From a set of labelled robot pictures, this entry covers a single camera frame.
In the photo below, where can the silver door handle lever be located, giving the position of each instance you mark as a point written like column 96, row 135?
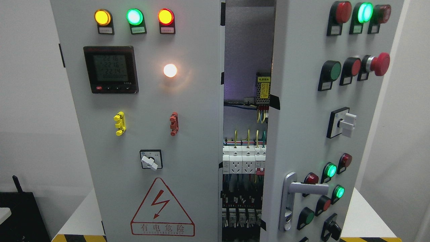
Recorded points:
column 318, row 189

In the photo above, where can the grey cabinet door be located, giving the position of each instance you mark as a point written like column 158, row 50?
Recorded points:
column 191, row 157
column 299, row 113

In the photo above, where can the red terminal connector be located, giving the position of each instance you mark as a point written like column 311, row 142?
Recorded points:
column 174, row 123

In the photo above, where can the white socket module left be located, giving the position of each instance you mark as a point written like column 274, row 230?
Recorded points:
column 236, row 160

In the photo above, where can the white socket module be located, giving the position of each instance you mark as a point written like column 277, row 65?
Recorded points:
column 236, row 160
column 249, row 161

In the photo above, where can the white socket module right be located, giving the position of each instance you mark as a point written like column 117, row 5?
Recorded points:
column 249, row 161

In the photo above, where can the white breaker module right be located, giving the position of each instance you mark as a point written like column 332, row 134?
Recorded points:
column 260, row 156

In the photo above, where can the metal power supply unit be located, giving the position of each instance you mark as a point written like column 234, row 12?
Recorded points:
column 263, row 82

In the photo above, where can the white lit indicator lamp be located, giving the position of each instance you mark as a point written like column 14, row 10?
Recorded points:
column 170, row 70

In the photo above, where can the yellow terminal connector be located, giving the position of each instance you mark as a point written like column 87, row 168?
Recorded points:
column 120, row 124

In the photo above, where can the row of lower circuit breakers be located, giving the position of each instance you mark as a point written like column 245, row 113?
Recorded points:
column 241, row 217

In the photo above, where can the red electrical hazard sign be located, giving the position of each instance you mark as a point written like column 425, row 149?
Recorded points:
column 161, row 214

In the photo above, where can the dark red indicator middle left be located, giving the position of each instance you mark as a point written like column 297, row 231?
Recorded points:
column 311, row 178

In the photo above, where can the dark red indicator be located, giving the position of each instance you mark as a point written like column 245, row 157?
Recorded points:
column 344, row 161
column 311, row 178
column 339, row 14

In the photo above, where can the red lit indicator light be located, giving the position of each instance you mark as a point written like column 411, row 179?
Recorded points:
column 166, row 21

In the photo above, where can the black digital power meter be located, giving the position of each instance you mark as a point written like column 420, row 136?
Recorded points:
column 111, row 69

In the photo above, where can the green lit indicator middle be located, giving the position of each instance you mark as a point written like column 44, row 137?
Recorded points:
column 329, row 171

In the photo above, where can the green lit indicator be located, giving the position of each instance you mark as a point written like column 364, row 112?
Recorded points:
column 362, row 13
column 329, row 171

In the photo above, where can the green push button upper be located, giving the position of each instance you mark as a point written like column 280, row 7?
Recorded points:
column 330, row 72

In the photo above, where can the green push button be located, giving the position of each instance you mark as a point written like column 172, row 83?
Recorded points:
column 305, row 217
column 330, row 72

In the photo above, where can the green indicator light top left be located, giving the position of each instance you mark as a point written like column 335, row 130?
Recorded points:
column 136, row 21

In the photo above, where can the green push button lower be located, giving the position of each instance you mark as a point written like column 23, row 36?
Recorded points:
column 305, row 217

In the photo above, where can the red push button lower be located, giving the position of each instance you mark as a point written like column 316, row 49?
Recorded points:
column 322, row 205

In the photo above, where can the red push button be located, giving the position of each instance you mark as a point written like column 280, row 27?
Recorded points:
column 351, row 68
column 322, row 205

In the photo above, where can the dark red indicator middle right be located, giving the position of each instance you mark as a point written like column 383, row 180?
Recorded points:
column 344, row 161

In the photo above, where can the green lit button lower right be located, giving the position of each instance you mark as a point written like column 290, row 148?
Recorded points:
column 337, row 193

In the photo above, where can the red push button upper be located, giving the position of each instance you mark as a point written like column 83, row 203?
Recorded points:
column 351, row 68

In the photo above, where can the yellow indicator light top left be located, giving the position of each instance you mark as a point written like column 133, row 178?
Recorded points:
column 104, row 21

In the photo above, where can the dark red indicator top right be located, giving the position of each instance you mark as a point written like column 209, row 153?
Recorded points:
column 339, row 14

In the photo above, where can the red emergency stop button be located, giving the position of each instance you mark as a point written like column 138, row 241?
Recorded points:
column 377, row 64

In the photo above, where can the green lit indicator top right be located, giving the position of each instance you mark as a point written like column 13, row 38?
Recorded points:
column 362, row 13

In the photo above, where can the dark buzzer unit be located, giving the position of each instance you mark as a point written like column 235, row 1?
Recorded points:
column 380, row 15

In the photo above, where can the black box with antenna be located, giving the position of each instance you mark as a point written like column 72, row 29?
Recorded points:
column 25, row 224

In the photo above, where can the white left rotary switch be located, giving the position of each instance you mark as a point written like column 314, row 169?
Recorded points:
column 151, row 159

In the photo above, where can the silver handle lock plate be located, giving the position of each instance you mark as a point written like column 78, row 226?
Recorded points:
column 287, row 203

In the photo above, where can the white upper rotary switch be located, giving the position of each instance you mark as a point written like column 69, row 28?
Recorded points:
column 341, row 122

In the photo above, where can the black rotary knob switch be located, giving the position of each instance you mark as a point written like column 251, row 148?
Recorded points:
column 331, row 229

